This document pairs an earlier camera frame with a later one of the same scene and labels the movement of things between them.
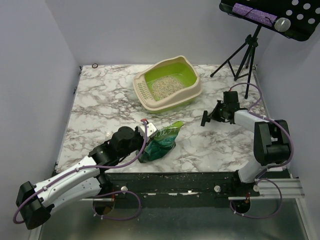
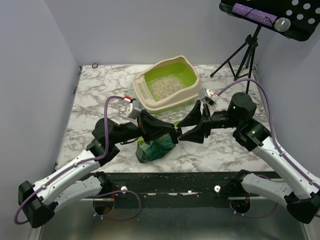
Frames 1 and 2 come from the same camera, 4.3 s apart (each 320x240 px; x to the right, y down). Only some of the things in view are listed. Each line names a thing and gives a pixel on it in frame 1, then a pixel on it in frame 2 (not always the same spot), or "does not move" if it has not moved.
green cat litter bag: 163,143 does not move
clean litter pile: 165,86 does not move
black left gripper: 137,132 -> 147,122
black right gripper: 215,114 -> 206,122
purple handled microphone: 282,24 does not move
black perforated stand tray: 303,15 does not move
